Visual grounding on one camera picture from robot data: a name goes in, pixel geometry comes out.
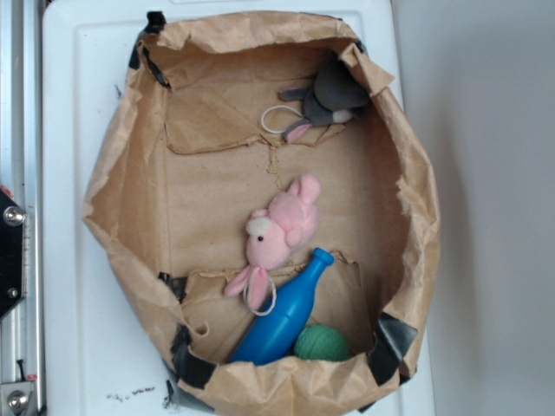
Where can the gray plush animal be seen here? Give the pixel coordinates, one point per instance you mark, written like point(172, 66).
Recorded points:
point(334, 97)

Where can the pink plush bunny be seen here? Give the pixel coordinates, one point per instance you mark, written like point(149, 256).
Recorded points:
point(287, 224)

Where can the brown paper bag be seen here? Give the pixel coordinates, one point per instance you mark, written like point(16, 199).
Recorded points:
point(185, 161)

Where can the blue plastic bottle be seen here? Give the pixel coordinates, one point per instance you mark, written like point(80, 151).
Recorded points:
point(271, 336)

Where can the green ball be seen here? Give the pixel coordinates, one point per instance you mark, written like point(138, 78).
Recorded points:
point(319, 342)

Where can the white plastic tray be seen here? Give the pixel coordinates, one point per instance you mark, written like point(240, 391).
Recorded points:
point(99, 360)

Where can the aluminum frame rail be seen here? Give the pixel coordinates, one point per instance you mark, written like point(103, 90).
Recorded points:
point(22, 350)

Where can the black metal bracket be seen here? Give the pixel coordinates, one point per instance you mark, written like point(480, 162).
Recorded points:
point(11, 251)

